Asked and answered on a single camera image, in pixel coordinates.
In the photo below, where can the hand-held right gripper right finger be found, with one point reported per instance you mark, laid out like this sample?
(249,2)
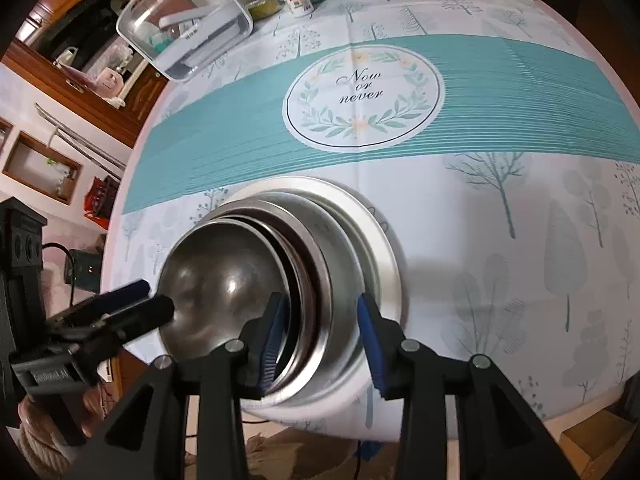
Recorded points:
(372,347)

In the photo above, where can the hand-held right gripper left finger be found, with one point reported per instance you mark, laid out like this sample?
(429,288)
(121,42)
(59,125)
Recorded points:
(272,342)

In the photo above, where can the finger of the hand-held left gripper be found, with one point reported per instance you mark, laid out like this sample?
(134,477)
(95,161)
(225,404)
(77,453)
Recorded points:
(125,296)
(150,312)

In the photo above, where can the small steel bowl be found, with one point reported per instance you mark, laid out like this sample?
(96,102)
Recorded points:
(215,270)

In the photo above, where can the large steel basin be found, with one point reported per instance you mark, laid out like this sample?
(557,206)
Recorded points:
(340,270)

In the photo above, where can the white plate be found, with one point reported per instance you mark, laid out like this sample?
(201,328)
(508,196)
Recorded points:
(382,240)

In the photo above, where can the person's left forearm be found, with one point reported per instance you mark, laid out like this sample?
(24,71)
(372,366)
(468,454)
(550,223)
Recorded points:
(35,452)

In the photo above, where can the person's left hand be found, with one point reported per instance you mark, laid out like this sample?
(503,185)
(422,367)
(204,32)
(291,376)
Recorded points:
(97,405)

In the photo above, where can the dark power adapter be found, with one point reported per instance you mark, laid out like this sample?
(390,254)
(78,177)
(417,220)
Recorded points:
(82,270)

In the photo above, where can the red bag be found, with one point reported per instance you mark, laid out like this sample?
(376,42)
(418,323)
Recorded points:
(100,202)

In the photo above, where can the beige fringed rug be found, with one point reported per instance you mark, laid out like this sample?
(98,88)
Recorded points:
(300,460)

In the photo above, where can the metal rod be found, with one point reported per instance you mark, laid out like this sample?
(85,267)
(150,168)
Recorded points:
(80,137)

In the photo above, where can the wooden cabinet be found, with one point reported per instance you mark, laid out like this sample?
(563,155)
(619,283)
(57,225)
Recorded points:
(85,105)

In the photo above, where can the pink box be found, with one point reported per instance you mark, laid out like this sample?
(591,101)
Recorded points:
(107,83)

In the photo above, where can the cardboard box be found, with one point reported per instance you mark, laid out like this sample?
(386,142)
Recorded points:
(595,442)

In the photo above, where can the teal leaf-print tablecloth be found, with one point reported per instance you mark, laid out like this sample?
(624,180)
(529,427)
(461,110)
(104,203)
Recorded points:
(500,125)

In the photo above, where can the white flat case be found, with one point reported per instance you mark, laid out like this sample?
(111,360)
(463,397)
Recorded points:
(205,32)

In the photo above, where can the clear plastic container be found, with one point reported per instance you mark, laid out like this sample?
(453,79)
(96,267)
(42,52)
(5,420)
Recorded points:
(150,15)

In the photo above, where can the small dish with food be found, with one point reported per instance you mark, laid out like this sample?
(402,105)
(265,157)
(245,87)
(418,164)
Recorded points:
(265,8)

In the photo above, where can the wooden wall niche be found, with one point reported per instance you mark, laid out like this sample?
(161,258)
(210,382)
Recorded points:
(20,142)

